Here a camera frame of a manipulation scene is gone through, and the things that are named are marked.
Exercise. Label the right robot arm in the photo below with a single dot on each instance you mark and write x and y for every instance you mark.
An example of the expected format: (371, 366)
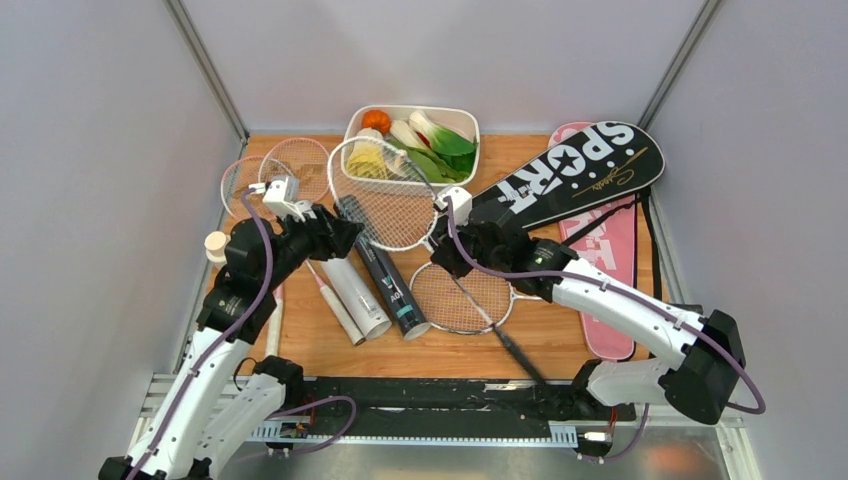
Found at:
(698, 363)

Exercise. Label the toy napa cabbage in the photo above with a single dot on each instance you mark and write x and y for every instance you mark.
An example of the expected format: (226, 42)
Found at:
(366, 161)

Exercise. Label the black shuttlecock tube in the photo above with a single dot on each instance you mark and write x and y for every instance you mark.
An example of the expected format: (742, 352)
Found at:
(393, 290)

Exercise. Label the pink racket bag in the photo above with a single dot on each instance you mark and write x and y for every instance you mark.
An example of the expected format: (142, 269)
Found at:
(606, 237)

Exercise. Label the toy bok choy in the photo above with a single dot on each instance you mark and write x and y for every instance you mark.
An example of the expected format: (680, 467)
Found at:
(419, 131)

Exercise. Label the pink racket front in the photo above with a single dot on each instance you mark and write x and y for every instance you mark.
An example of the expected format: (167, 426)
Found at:
(235, 181)

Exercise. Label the toy green leaf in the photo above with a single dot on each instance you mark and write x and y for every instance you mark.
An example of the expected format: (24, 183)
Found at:
(435, 169)

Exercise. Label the black racket bag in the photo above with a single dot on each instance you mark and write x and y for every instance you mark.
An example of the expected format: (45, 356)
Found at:
(601, 163)

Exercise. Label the white racket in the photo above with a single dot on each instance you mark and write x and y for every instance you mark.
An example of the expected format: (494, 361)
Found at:
(401, 211)
(470, 305)

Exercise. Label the white vegetable tray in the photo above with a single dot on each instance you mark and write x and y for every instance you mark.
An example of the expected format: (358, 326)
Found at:
(456, 119)

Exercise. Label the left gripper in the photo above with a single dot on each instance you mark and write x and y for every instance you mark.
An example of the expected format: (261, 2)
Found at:
(331, 236)

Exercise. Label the small white bottle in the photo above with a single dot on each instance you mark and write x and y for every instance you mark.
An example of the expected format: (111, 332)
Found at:
(215, 244)

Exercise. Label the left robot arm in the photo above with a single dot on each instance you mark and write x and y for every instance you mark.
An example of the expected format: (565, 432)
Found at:
(225, 344)

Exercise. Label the white shuttlecock tube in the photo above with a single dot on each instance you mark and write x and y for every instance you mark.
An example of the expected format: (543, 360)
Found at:
(364, 308)

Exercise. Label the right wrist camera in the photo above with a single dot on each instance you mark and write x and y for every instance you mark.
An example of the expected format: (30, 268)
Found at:
(454, 201)

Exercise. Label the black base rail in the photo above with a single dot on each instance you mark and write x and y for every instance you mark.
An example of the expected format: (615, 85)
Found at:
(452, 412)

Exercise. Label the toy pumpkin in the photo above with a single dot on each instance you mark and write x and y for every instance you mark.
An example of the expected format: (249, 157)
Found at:
(377, 120)

